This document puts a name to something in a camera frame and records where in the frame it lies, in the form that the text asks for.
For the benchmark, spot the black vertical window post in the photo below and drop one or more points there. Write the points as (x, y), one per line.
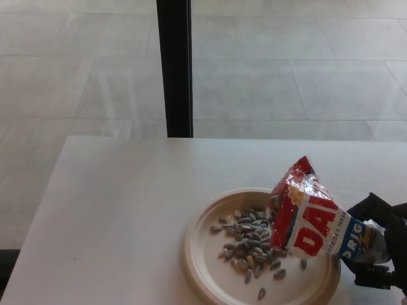
(175, 63)

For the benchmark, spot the beige round paper plate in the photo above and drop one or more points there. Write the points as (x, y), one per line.
(216, 270)

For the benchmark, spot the red white sunflower seed bag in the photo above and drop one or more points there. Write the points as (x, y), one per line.
(308, 222)

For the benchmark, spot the pile of grey sunflower seeds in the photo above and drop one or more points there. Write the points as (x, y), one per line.
(251, 238)

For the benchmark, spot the grey striped sunflower seed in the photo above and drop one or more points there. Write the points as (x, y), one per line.
(303, 263)
(261, 292)
(216, 228)

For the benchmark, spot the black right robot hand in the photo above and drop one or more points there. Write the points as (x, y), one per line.
(397, 241)

